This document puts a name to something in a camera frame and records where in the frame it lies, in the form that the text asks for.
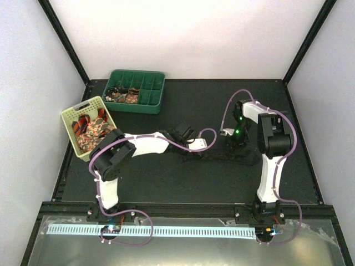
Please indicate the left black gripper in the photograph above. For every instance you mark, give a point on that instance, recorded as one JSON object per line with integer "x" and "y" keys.
{"x": 192, "y": 155}

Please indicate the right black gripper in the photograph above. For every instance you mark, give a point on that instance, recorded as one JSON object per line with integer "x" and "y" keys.
{"x": 234, "y": 143}

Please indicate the black necktie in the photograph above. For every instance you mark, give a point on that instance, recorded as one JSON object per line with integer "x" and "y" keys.
{"x": 240, "y": 157}

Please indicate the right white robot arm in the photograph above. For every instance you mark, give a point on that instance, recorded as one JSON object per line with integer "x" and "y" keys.
{"x": 275, "y": 139}

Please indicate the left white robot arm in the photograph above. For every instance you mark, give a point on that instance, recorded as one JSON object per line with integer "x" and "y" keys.
{"x": 109, "y": 157}

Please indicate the brown patterned rolled tie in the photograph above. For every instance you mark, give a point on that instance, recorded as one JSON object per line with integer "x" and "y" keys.
{"x": 132, "y": 96}

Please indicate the green compartment tray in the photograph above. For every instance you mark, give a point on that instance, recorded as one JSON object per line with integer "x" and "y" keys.
{"x": 150, "y": 83}

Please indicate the dark patterned rolled tie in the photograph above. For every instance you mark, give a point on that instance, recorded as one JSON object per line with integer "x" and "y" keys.
{"x": 116, "y": 95}

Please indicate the green floral patterned tie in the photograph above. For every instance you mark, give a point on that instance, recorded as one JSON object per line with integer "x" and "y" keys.
{"x": 94, "y": 133}

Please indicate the pale green perforated basket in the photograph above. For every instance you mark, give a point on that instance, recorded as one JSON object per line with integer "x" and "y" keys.
{"x": 70, "y": 115}

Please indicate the orange black striped tie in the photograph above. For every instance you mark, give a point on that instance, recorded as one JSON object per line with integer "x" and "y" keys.
{"x": 80, "y": 127}

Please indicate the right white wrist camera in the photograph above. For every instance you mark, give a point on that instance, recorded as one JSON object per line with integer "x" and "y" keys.
{"x": 227, "y": 132}

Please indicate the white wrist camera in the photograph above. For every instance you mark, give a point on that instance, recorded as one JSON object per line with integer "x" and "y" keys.
{"x": 227, "y": 132}
{"x": 197, "y": 144}

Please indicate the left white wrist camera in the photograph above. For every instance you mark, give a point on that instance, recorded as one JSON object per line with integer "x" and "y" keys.
{"x": 197, "y": 144}

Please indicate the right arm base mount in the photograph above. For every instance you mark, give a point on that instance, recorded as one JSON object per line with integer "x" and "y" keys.
{"x": 266, "y": 219}

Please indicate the black aluminium front rail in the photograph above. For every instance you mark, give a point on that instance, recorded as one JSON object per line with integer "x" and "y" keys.
{"x": 164, "y": 210}

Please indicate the white slotted cable duct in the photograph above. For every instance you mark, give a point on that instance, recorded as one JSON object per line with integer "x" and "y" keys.
{"x": 155, "y": 231}

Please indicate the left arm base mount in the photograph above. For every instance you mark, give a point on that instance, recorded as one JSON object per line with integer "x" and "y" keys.
{"x": 111, "y": 224}

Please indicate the right black frame post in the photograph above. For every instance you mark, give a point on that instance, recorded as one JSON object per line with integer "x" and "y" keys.
{"x": 309, "y": 38}

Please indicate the black frame post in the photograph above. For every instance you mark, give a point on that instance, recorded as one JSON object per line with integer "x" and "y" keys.
{"x": 64, "y": 39}
{"x": 309, "y": 38}

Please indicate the left black frame post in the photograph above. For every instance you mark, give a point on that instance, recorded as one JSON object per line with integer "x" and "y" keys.
{"x": 64, "y": 39}

